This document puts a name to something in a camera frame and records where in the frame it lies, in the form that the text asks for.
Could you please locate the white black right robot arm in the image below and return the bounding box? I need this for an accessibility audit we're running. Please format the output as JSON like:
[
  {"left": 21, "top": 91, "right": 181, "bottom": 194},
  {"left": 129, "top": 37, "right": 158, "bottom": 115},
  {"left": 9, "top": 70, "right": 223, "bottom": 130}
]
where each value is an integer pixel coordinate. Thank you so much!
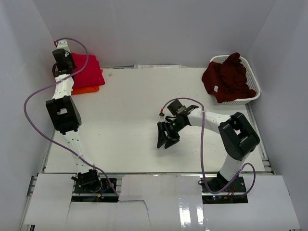
[{"left": 157, "top": 98, "right": 260, "bottom": 194}]

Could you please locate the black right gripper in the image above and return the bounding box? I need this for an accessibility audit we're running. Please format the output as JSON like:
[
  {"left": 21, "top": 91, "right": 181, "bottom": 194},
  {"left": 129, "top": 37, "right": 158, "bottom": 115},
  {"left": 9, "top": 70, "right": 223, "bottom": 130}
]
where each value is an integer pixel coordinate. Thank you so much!
[{"left": 157, "top": 119, "right": 186, "bottom": 149}]

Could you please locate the orange folded t shirt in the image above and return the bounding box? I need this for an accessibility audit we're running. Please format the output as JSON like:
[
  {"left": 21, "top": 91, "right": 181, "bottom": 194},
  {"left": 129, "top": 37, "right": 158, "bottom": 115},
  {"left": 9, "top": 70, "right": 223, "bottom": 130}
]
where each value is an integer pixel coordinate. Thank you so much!
[{"left": 72, "top": 69, "right": 105, "bottom": 95}]

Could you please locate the bright red t shirt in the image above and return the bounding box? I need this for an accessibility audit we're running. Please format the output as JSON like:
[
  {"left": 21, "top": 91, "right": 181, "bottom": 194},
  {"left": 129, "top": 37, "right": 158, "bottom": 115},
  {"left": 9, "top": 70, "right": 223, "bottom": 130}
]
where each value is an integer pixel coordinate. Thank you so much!
[{"left": 72, "top": 53, "right": 105, "bottom": 90}]

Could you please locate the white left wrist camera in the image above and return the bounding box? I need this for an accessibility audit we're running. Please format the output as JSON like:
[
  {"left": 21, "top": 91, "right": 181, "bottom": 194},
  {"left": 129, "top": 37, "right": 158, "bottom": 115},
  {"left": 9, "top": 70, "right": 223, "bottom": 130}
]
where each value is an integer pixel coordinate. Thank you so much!
[{"left": 55, "top": 39, "right": 71, "bottom": 53}]

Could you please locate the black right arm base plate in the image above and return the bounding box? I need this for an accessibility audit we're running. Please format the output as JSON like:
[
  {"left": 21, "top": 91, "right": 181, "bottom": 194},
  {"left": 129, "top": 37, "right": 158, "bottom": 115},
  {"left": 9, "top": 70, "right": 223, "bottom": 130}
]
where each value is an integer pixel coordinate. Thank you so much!
[{"left": 198, "top": 177, "right": 248, "bottom": 205}]

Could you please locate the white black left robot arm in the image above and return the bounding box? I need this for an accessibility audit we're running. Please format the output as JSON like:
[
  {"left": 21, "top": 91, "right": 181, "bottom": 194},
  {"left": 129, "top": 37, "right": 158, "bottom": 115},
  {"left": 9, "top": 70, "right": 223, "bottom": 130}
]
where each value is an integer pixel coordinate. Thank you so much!
[{"left": 46, "top": 48, "right": 102, "bottom": 193}]

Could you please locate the dark maroon t shirt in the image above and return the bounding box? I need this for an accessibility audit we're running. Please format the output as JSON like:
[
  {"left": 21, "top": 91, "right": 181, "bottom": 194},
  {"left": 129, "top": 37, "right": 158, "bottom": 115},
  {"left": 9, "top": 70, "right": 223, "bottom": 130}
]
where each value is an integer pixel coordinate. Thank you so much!
[{"left": 202, "top": 52, "right": 257, "bottom": 103}]

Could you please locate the white plastic laundry basket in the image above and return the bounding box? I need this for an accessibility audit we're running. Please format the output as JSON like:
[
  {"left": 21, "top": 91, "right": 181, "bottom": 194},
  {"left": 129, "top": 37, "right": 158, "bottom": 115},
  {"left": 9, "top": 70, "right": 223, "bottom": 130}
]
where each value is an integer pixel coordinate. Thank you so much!
[{"left": 202, "top": 54, "right": 261, "bottom": 106}]

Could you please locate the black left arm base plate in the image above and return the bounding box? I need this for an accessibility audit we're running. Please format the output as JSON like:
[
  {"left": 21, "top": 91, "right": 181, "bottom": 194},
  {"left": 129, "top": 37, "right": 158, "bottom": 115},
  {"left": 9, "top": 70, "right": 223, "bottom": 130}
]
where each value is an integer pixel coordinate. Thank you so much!
[{"left": 71, "top": 178, "right": 118, "bottom": 203}]

